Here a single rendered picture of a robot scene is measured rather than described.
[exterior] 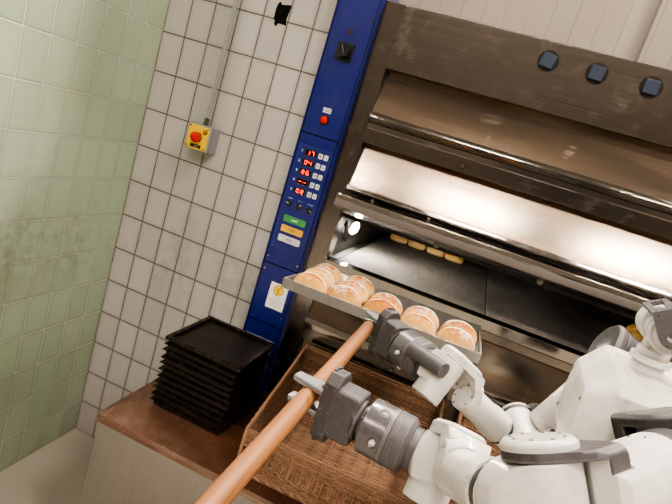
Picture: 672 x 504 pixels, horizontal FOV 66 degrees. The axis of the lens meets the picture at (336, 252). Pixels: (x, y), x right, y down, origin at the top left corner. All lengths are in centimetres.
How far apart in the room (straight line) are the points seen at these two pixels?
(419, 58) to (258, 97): 61
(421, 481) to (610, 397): 32
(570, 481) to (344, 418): 37
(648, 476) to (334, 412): 43
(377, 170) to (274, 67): 54
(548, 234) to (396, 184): 53
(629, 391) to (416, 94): 126
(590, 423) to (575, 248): 99
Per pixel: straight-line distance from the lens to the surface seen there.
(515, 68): 186
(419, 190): 183
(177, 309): 226
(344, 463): 190
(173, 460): 176
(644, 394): 92
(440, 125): 183
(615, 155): 187
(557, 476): 57
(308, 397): 84
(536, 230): 183
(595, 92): 187
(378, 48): 192
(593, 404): 93
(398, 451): 80
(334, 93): 190
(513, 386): 194
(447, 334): 136
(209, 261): 213
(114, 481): 194
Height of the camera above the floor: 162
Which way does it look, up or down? 12 degrees down
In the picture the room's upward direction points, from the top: 18 degrees clockwise
